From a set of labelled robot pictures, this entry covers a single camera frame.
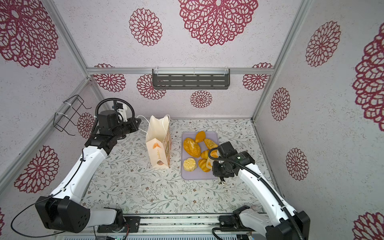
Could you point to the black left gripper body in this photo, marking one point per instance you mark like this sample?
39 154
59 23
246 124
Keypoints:
125 129

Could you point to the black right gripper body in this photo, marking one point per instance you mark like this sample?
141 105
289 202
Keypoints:
219 169

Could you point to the pale round crumbly bread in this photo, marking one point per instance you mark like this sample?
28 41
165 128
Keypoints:
189 165

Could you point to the white paper bag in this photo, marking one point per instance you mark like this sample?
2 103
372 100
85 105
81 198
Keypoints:
158 141

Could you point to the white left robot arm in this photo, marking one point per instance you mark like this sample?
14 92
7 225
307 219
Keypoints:
62 209

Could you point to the yellow elongated bread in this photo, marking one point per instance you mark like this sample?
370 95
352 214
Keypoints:
210 144

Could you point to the orange round flat bread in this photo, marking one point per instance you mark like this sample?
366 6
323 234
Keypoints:
200 137

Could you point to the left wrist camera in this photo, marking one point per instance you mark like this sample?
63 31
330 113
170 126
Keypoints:
121 108

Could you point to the black wire wall rack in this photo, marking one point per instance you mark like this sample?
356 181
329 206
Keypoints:
62 119

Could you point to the grey metal wall shelf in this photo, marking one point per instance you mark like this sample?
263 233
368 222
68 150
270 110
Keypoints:
193 79

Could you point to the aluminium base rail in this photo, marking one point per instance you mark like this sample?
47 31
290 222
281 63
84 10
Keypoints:
162 227

